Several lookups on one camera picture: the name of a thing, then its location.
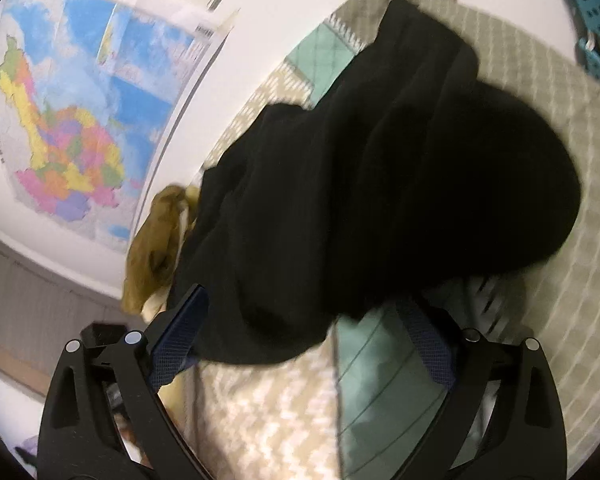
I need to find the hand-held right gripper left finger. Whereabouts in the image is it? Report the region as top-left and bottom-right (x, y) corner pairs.
(37, 283), (216, 480)

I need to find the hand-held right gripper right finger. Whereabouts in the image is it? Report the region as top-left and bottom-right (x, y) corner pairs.
(395, 300), (567, 480)

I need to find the olive green jacket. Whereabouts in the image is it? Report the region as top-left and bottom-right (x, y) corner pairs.
(121, 185), (201, 318)

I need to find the black coat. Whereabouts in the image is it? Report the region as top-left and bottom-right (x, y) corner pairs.
(167, 0), (583, 367)

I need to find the grey door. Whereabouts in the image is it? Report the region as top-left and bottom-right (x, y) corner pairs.
(0, 232), (131, 396)

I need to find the beige and teal patterned bedspread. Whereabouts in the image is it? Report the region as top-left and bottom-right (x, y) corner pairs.
(180, 0), (600, 480)

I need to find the colourful wall map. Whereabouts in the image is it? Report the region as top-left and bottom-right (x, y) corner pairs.
(0, 0), (241, 246)

